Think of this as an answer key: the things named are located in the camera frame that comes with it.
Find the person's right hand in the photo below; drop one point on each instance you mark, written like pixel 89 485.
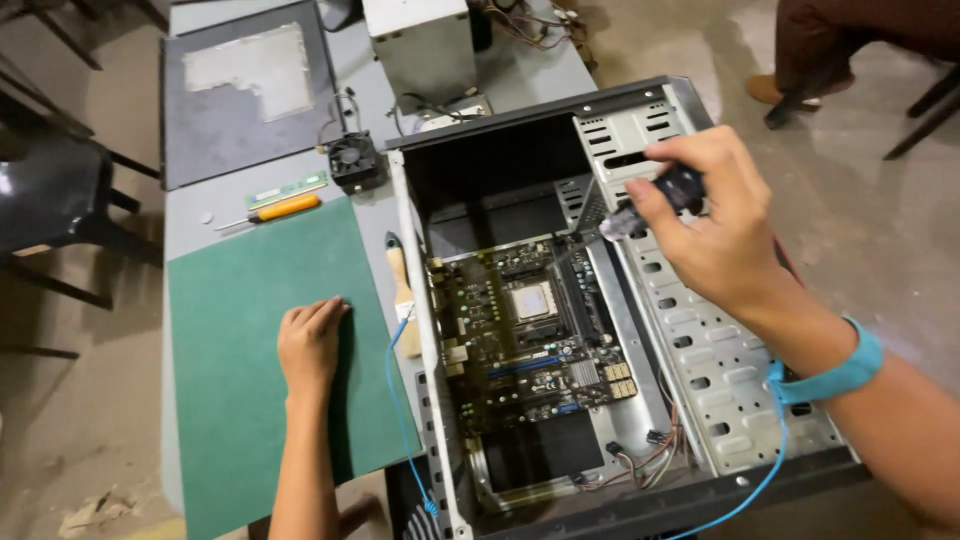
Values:
pixel 731 240

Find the person's left hand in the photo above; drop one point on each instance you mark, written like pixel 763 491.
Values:
pixel 307 349

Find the person's left fingers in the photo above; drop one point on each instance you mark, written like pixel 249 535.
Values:
pixel 311 313

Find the green work mat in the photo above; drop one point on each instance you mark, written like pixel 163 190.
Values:
pixel 232 360

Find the green memory stick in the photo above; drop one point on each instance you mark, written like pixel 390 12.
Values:
pixel 285 191

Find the black cooling fan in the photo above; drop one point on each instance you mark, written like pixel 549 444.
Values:
pixel 352 159

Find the dark case side panel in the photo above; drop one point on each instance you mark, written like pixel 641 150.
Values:
pixel 217 142

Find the dark computer motherboard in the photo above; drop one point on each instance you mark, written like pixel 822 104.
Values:
pixel 517 375

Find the silver processor chip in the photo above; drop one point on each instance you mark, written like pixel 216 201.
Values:
pixel 533 301

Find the grey power supply box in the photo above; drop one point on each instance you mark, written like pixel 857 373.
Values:
pixel 427 60

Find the black chair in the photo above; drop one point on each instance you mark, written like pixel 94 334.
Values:
pixel 52 195

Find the crumpled paper scrap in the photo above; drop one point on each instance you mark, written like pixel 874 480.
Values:
pixel 94 516

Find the open metal computer case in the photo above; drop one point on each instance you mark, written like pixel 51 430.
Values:
pixel 712 352

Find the black chair legs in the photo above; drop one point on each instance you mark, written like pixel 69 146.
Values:
pixel 926 112

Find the black metal frame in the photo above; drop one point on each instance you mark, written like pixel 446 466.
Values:
pixel 45 30

